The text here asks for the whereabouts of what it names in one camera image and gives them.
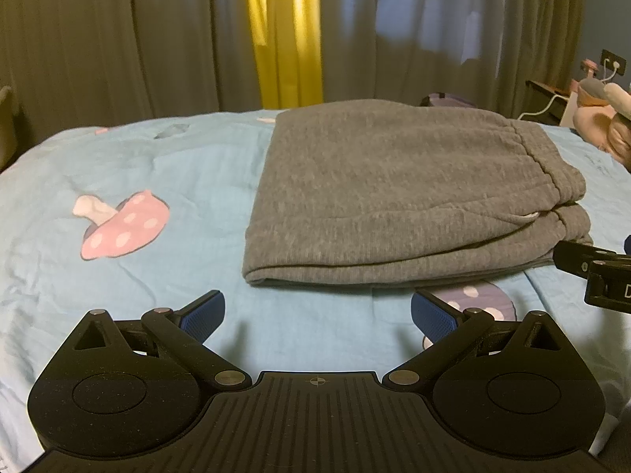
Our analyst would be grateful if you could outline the yellow curtain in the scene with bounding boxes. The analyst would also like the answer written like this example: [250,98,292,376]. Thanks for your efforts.
[245,0,323,109]

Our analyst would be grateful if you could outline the dark bedside shelf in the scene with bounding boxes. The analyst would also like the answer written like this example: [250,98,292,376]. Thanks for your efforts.
[525,79,581,127]

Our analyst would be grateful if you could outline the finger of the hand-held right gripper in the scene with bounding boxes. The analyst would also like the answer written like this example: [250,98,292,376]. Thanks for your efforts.
[552,240,631,314]

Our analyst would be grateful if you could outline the blue mushroom print bedsheet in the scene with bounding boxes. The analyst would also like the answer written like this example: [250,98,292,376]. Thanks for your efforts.
[0,107,631,473]

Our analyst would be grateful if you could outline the grey curtain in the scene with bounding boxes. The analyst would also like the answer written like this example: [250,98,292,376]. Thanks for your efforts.
[0,0,264,124]
[318,0,590,119]

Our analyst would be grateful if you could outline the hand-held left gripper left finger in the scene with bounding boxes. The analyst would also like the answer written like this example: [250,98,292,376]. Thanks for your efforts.
[66,289,250,391]

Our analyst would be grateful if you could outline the black wall socket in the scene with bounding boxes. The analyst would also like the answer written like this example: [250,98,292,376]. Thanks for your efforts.
[600,48,627,76]

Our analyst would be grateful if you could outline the pink plush toy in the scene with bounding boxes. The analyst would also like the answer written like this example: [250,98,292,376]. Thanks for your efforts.
[573,78,616,153]

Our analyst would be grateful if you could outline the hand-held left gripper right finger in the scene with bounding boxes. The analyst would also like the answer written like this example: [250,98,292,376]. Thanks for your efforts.
[383,289,564,389]

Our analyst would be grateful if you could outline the beige plush toy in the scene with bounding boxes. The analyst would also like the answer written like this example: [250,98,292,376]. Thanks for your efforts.
[604,82,631,174]

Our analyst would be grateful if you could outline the grey pants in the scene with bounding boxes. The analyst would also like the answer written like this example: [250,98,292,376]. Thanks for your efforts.
[241,101,595,289]

